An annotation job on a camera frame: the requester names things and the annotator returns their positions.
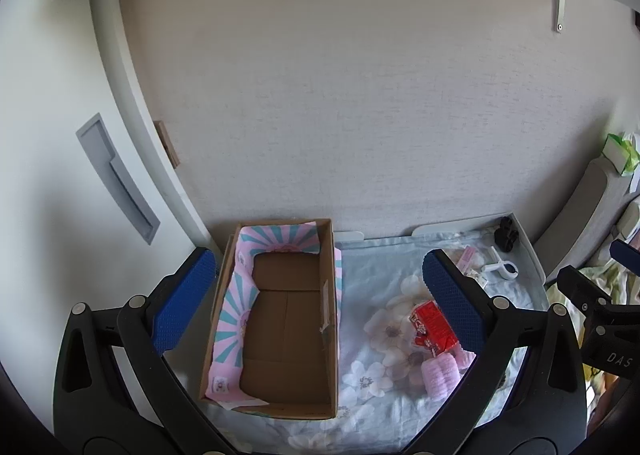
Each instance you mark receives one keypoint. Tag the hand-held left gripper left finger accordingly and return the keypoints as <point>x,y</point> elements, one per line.
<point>185,300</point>

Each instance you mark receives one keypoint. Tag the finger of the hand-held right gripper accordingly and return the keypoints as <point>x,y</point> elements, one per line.
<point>627,252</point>
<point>582,290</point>

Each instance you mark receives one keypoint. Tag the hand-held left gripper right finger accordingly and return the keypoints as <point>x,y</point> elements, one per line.
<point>452,300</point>

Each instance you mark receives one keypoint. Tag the red snack packet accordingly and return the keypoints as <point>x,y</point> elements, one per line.
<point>432,327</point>

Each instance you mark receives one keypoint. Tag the long pink box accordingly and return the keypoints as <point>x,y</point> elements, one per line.
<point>470,259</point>

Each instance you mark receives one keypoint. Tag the white plastic clip tool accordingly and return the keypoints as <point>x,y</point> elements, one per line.
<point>500,267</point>

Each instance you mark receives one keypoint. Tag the pink fluffy hair roller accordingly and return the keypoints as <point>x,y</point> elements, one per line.
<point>440,375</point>

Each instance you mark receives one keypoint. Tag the black hair scrunchie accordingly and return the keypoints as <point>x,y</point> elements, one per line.
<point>506,235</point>

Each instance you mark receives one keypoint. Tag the cardboard box pink striped flaps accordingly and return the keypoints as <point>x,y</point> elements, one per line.
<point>285,335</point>

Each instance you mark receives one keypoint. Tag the white desktop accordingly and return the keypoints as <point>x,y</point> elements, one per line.
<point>527,242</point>

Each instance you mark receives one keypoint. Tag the yellow green blanket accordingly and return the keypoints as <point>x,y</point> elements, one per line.
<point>620,280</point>

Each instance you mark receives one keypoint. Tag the white plastic container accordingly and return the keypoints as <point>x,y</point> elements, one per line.
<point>631,220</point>

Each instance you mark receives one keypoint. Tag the grey chair back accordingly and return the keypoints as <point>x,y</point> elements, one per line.
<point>580,215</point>

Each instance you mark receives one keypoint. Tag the pale blue floral cloth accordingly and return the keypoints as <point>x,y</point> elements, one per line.
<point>370,275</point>

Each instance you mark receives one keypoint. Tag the green tissue pack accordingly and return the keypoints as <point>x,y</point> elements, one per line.
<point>622,152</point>

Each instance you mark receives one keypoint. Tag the white door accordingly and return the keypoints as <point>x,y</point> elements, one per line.
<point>50,135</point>

